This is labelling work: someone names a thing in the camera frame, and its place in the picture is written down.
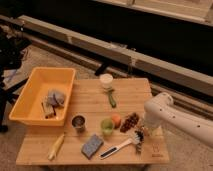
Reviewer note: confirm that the black tripod stand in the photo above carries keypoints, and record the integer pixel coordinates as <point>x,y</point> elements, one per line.
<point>10,58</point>

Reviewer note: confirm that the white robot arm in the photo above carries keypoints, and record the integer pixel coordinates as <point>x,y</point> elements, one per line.
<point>159,108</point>

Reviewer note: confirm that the green plastic cup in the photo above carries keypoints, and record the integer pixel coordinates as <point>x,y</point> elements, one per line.
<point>107,126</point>

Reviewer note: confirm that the white dish brush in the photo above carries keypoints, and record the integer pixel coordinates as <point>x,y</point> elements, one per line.
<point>135,138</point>

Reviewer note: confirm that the wooden folding table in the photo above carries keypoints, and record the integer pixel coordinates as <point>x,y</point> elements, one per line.
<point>89,100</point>

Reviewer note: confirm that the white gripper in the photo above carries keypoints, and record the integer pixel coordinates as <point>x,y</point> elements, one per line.
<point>149,129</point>

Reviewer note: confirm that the orange fruit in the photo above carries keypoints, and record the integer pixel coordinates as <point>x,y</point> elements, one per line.
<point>116,118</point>

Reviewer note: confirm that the red grape bunch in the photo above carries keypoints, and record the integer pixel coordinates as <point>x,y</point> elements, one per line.
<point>130,122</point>

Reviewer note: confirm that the blue grey sponge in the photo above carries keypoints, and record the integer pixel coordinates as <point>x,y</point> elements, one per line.
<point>92,146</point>

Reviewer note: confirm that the wooden block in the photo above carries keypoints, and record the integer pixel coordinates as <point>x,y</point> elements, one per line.
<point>48,110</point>

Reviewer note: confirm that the white cup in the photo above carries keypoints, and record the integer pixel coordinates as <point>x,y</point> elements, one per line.
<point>106,80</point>

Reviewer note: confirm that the yellow plastic bin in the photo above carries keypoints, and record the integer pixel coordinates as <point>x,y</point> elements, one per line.
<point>28,107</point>

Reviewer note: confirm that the yellow banana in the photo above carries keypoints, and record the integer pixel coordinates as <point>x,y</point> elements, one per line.
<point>56,146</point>

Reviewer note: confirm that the metal cup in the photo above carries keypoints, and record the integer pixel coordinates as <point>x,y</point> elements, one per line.
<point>78,122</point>

